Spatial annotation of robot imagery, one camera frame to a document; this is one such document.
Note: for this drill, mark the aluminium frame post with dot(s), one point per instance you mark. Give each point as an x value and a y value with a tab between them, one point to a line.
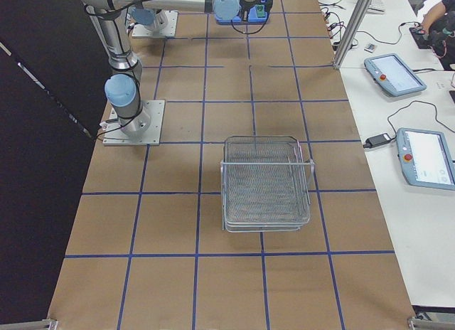
355	20

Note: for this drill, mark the near teach pendant tablet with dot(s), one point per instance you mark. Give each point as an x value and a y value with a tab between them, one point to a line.
425	159

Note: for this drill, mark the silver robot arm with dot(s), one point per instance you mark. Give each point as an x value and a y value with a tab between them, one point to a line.
122	89
152	19

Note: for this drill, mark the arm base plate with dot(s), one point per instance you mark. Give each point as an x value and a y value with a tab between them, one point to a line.
144	129
139	31

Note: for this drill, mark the operator hand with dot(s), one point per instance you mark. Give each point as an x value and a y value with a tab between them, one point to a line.
426	23

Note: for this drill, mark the green terminal block component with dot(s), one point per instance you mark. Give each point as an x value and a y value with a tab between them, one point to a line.
260	12

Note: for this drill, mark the black power adapter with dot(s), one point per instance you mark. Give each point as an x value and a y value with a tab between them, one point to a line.
377	141

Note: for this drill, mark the far teach pendant tablet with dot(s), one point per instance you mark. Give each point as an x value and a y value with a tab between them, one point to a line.
393	75

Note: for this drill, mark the blue plastic tray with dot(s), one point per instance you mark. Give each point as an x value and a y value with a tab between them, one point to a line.
237	20

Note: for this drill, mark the teach pendant tablet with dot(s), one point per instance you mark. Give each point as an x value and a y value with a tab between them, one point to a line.
425	159
393	75

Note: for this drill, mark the black joystick controller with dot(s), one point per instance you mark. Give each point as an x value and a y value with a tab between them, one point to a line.
433	39

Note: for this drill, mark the silver wire mesh shelf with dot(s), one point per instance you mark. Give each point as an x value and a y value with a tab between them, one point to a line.
264	184

